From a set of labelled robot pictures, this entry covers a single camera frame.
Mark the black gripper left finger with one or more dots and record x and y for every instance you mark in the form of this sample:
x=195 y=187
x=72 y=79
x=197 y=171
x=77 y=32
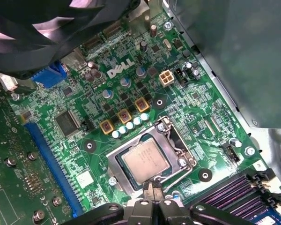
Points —
x=140 y=213

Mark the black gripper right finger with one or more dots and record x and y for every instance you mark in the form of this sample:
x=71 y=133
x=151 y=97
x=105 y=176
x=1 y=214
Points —
x=178 y=213

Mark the silver CPU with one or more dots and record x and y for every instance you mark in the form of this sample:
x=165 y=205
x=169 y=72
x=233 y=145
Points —
x=145 y=157

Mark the blue RAM stick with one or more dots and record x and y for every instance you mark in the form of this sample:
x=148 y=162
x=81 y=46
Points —
x=268 y=218

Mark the blue expansion slot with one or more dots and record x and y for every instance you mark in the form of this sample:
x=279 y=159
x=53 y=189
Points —
x=51 y=164

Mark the black PC case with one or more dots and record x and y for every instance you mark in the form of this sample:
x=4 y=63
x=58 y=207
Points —
x=271 y=150

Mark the blue VGA port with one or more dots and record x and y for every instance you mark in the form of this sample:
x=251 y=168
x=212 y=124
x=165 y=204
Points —
x=50 y=75

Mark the grey power supply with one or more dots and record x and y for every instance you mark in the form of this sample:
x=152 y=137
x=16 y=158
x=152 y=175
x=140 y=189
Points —
x=236 y=58

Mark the white fan connector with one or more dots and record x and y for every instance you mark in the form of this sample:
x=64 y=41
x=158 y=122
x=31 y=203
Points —
x=8 y=82

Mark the black case fan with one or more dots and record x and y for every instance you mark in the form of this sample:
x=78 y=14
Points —
x=37 y=42

